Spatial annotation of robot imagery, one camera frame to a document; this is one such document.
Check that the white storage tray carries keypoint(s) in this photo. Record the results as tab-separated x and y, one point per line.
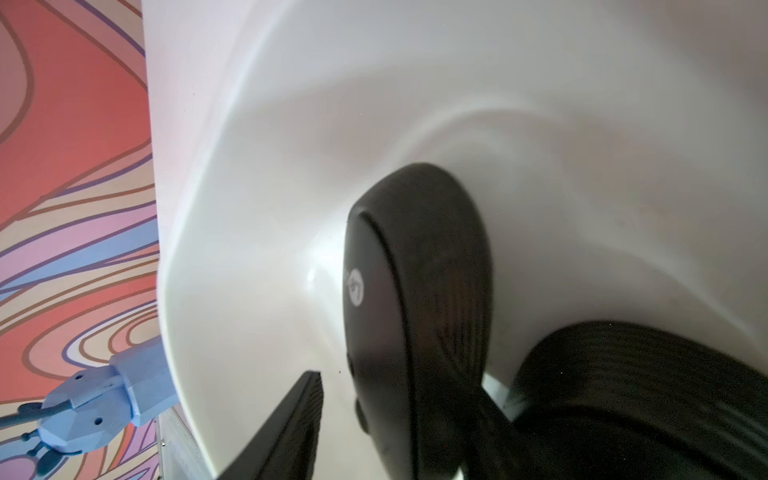
616	150

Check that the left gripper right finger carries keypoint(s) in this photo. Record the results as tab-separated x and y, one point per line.
614	400

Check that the blue plastic connector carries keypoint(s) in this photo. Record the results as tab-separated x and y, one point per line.
89	409

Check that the black mouse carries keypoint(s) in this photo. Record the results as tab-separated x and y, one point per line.
417	308

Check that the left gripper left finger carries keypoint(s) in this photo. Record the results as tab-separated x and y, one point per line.
285	447

